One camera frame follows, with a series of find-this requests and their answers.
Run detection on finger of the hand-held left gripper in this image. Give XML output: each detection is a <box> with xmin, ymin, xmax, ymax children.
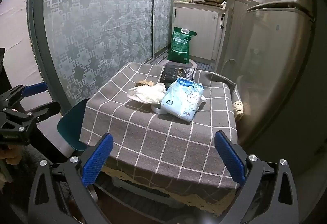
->
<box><xmin>2</xmin><ymin>101</ymin><xmax>61</xmax><ymax>125</ymax></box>
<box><xmin>0</xmin><ymin>82</ymin><xmax>48</xmax><ymax>106</ymax></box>

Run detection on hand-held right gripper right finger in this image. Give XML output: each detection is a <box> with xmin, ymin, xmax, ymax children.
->
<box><xmin>214</xmin><ymin>131</ymin><xmax>299</xmax><ymax>224</ymax></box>

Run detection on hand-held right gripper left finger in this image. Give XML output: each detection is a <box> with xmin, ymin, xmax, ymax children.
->
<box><xmin>28</xmin><ymin>133</ymin><xmax>114</xmax><ymax>224</ymax></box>

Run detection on teal plastic waste bin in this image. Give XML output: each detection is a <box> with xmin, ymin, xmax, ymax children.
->
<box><xmin>57</xmin><ymin>98</ymin><xmax>90</xmax><ymax>152</ymax></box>

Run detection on blue and white tissue packet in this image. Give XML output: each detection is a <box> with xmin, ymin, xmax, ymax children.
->
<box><xmin>161</xmin><ymin>77</ymin><xmax>207</xmax><ymax>122</ymax></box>

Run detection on small white round cup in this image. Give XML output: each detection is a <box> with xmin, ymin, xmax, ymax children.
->
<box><xmin>151</xmin><ymin>103</ymin><xmax>169</xmax><ymax>114</ymax></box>

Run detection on white paper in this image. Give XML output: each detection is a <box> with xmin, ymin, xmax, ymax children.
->
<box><xmin>127</xmin><ymin>83</ymin><xmax>167</xmax><ymax>104</ymax></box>

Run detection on tan crusty lump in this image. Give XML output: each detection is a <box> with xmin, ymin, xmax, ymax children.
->
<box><xmin>135</xmin><ymin>80</ymin><xmax>156</xmax><ymax>88</ymax></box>

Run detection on black printed packet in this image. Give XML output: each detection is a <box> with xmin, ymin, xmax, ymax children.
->
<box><xmin>160</xmin><ymin>64</ymin><xmax>196</xmax><ymax>84</ymax></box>

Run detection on person's left hand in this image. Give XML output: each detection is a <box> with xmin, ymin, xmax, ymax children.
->
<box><xmin>0</xmin><ymin>145</ymin><xmax>21</xmax><ymax>166</ymax></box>

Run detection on grey fleece cloth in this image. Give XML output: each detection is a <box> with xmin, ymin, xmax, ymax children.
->
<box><xmin>14</xmin><ymin>146</ymin><xmax>55</xmax><ymax>171</ymax></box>

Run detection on grey plastic stool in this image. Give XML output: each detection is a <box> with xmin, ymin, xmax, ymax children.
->
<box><xmin>97</xmin><ymin>175</ymin><xmax>230</xmax><ymax>214</ymax></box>

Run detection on grey checked tablecloth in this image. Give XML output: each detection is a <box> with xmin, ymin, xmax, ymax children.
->
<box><xmin>79</xmin><ymin>62</ymin><xmax>245</xmax><ymax>210</ymax></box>

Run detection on frosted patterned sliding glass door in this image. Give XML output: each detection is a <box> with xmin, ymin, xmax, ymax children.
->
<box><xmin>27</xmin><ymin>0</ymin><xmax>177</xmax><ymax>112</ymax></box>

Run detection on white refrigerator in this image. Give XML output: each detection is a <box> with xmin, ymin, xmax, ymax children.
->
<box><xmin>217</xmin><ymin>0</ymin><xmax>327</xmax><ymax>189</ymax></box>

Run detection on grey oval floor mat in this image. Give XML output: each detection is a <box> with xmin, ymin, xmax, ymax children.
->
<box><xmin>163</xmin><ymin>59</ymin><xmax>199</xmax><ymax>68</ymax></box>

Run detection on green rice bag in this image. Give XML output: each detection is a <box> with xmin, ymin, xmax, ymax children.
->
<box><xmin>167</xmin><ymin>27</ymin><xmax>198</xmax><ymax>63</ymax></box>

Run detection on white kitchen cabinets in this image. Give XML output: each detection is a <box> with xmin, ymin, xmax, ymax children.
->
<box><xmin>172</xmin><ymin>0</ymin><xmax>258</xmax><ymax>61</ymax></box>

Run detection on white power cable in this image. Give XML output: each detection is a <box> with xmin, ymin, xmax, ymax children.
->
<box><xmin>224</xmin><ymin>59</ymin><xmax>239</xmax><ymax>72</ymax></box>

